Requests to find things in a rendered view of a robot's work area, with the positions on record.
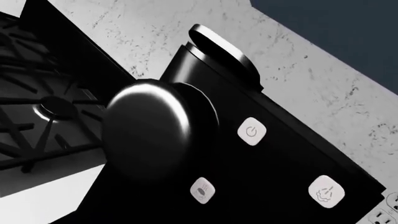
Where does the black coffee machine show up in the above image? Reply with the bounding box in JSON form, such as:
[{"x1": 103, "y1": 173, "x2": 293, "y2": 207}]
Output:
[{"x1": 46, "y1": 44, "x2": 387, "y2": 224}]

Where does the black stove grate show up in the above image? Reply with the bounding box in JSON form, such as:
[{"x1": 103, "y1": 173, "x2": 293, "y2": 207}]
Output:
[{"x1": 0, "y1": 0, "x2": 138, "y2": 174}]

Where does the white wall power outlet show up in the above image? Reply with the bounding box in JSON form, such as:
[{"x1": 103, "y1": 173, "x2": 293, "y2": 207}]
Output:
[{"x1": 366, "y1": 190, "x2": 398, "y2": 224}]

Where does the black round burner cap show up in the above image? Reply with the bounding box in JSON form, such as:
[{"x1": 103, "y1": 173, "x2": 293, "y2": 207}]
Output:
[{"x1": 39, "y1": 95, "x2": 78, "y2": 119}]

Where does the black round dome lid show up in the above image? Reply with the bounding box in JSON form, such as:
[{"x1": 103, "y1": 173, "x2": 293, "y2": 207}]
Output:
[{"x1": 101, "y1": 78, "x2": 220, "y2": 185}]

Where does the white coffee cup button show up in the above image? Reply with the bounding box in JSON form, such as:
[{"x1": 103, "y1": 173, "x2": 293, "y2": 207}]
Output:
[{"x1": 189, "y1": 176, "x2": 216, "y2": 205}]

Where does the black water tank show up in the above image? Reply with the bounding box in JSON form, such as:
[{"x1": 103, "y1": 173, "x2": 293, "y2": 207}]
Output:
[{"x1": 185, "y1": 23, "x2": 264, "y2": 91}]

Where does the white power button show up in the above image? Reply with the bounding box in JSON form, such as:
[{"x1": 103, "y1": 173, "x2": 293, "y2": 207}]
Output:
[{"x1": 236, "y1": 116, "x2": 267, "y2": 147}]

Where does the white steam button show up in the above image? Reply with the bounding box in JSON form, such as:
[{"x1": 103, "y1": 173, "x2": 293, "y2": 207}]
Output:
[{"x1": 308, "y1": 174, "x2": 346, "y2": 210}]

